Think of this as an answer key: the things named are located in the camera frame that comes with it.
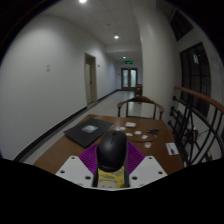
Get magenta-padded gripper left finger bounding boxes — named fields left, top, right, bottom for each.
left=54, top=143, right=101, bottom=188

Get glazed double door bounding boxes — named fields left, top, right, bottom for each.
left=120, top=67, right=139, bottom=90

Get black railing with wooden handrail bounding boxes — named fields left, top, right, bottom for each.
left=168, top=85, right=224, bottom=168

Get white paper sheet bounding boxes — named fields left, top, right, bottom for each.
left=165, top=142, right=180, bottom=156

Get black closed laptop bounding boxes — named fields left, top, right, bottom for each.
left=63, top=117, right=115, bottom=149

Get small white flat box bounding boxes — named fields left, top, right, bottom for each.
left=124, top=121, right=137, bottom=129

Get black computer mouse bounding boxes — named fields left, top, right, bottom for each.
left=95, top=130, right=129, bottom=173

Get dark wooden armchair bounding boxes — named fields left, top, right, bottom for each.
left=116, top=95, right=166, bottom=121

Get black cable adapter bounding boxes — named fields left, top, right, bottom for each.
left=146, top=128, right=162, bottom=135

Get white side door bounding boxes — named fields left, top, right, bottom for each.
left=83, top=52, right=99, bottom=106

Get recessed ceiling lights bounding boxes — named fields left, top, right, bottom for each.
left=78, top=0, right=128, bottom=60

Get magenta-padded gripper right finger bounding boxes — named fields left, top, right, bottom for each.
left=125, top=140, right=169, bottom=188

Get dark framed window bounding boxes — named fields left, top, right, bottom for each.
left=179, top=41, right=212, bottom=118

